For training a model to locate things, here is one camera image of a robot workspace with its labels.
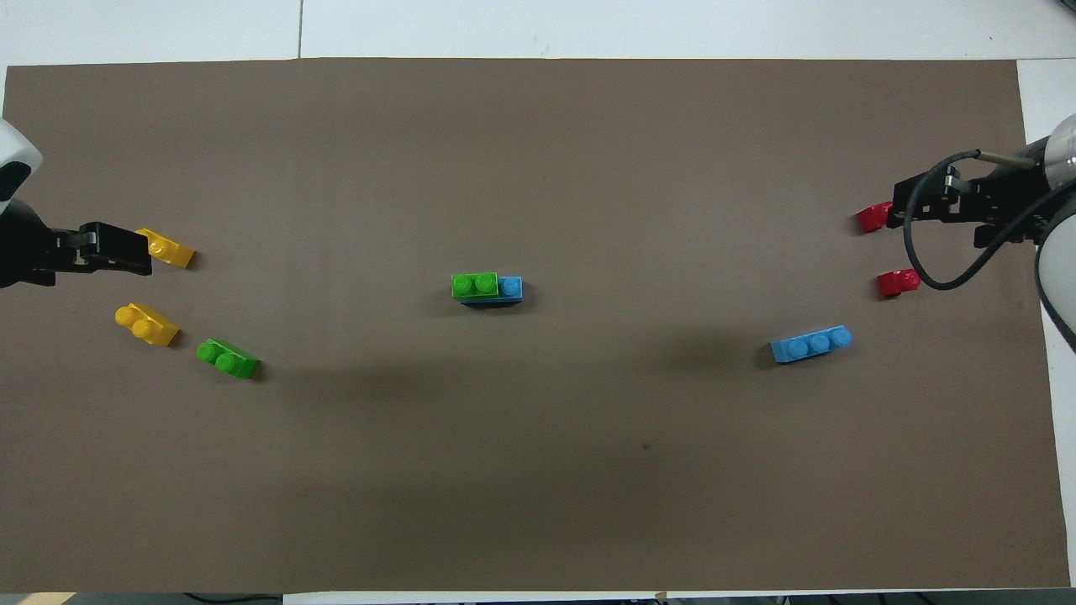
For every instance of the green two-stud brick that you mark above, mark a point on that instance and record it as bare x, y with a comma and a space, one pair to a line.
475, 286
229, 360

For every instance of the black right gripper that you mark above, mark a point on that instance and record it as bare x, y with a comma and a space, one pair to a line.
1004, 193

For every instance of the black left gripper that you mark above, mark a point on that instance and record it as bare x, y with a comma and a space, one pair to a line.
25, 248

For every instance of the yellow two-stud brick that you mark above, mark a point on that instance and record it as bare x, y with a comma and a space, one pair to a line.
151, 326
172, 251

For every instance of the red one-stud brick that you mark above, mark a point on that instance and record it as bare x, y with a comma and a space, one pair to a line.
872, 220
898, 283

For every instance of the blue three-stud brick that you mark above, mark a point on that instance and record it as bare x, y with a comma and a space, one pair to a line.
510, 288
811, 344

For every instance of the brown table mat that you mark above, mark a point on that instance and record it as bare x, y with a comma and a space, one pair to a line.
504, 168

